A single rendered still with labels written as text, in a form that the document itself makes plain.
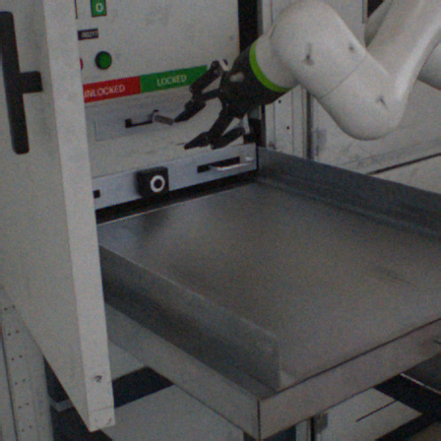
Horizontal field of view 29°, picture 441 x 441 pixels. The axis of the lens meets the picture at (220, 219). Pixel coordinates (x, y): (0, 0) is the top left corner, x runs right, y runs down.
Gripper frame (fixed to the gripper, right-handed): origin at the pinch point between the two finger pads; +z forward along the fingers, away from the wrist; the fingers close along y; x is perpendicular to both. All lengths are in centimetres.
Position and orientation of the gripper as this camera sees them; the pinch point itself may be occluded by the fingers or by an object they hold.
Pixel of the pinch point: (193, 126)
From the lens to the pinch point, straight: 150.4
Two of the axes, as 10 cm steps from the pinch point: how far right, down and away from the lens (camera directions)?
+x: 8.0, -2.3, 5.6
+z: -5.0, 2.7, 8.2
